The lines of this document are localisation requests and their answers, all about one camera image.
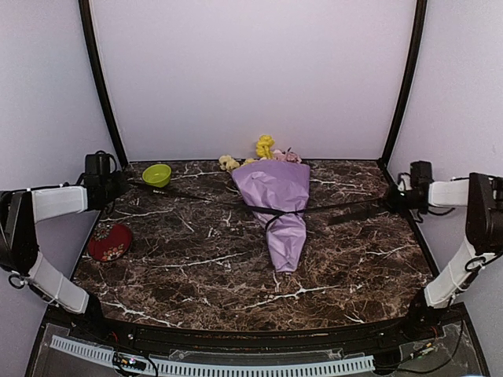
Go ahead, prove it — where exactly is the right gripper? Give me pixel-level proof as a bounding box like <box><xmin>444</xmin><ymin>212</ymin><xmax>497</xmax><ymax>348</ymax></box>
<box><xmin>376</xmin><ymin>181</ymin><xmax>420</xmax><ymax>218</ymax></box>

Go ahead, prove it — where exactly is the yellow daisy bunch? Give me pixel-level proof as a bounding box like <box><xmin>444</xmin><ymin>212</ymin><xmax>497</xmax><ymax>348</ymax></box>
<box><xmin>218</xmin><ymin>155</ymin><xmax>256</xmax><ymax>172</ymax></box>

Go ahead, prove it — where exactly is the black printed ribbon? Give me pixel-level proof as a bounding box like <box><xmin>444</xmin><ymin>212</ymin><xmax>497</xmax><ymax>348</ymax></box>
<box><xmin>128</xmin><ymin>181</ymin><xmax>390</xmax><ymax>231</ymax></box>

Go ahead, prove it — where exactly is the pink wrapping paper sheet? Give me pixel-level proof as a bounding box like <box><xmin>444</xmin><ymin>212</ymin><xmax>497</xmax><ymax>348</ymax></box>
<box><xmin>231</xmin><ymin>159</ymin><xmax>310</xmax><ymax>273</ymax></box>

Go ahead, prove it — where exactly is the yellow rose stem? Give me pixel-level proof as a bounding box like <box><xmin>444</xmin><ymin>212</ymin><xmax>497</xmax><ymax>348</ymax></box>
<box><xmin>255</xmin><ymin>135</ymin><xmax>275</xmax><ymax>159</ymax></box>

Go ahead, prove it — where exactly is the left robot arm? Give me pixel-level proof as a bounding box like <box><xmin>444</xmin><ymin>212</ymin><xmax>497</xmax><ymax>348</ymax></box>
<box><xmin>1</xmin><ymin>170</ymin><xmax>129</xmax><ymax>342</ymax></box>

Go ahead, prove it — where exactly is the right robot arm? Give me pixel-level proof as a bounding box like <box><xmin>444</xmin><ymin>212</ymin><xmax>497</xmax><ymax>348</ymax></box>
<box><xmin>384</xmin><ymin>173</ymin><xmax>502</xmax><ymax>341</ymax></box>

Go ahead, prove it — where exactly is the red floral dish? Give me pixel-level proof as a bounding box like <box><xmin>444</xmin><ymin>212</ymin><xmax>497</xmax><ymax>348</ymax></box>
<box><xmin>87</xmin><ymin>224</ymin><xmax>133</xmax><ymax>262</ymax></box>

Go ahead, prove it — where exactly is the green plastic bowl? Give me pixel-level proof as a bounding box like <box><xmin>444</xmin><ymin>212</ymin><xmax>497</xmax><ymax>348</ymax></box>
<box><xmin>141</xmin><ymin>163</ymin><xmax>172</xmax><ymax>188</ymax></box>

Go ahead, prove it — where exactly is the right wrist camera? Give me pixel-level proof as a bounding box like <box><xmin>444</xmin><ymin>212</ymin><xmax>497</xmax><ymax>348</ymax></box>
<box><xmin>409</xmin><ymin>160</ymin><xmax>434</xmax><ymax>187</ymax></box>

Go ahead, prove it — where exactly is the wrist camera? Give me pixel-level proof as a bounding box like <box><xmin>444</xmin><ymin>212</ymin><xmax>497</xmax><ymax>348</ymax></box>
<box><xmin>409</xmin><ymin>160</ymin><xmax>434</xmax><ymax>187</ymax></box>
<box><xmin>85</xmin><ymin>151</ymin><xmax>117</xmax><ymax>177</ymax></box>

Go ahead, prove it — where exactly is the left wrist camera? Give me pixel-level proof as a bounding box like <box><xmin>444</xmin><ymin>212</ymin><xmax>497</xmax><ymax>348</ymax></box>
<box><xmin>85</xmin><ymin>151</ymin><xmax>117</xmax><ymax>177</ymax></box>

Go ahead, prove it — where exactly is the black front rail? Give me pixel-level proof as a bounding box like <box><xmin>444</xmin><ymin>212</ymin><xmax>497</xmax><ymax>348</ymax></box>
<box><xmin>42</xmin><ymin>304</ymin><xmax>468</xmax><ymax>357</ymax></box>

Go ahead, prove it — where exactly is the white slotted cable duct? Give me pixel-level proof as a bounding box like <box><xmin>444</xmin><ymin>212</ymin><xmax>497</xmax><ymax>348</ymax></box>
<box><xmin>50</xmin><ymin>335</ymin><xmax>376</xmax><ymax>376</ymax></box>

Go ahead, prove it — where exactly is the left black frame post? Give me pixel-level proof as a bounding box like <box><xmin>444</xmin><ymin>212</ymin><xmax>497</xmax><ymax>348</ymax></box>
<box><xmin>78</xmin><ymin>0</ymin><xmax>128</xmax><ymax>168</ymax></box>

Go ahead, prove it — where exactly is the black frame post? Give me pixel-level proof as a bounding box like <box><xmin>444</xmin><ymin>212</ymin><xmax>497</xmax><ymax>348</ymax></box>
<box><xmin>377</xmin><ymin>0</ymin><xmax>428</xmax><ymax>176</ymax></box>
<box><xmin>78</xmin><ymin>0</ymin><xmax>128</xmax><ymax>168</ymax></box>

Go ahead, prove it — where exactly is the right black frame post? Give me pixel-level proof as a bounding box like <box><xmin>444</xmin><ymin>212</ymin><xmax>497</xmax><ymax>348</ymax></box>
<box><xmin>377</xmin><ymin>0</ymin><xmax>428</xmax><ymax>176</ymax></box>

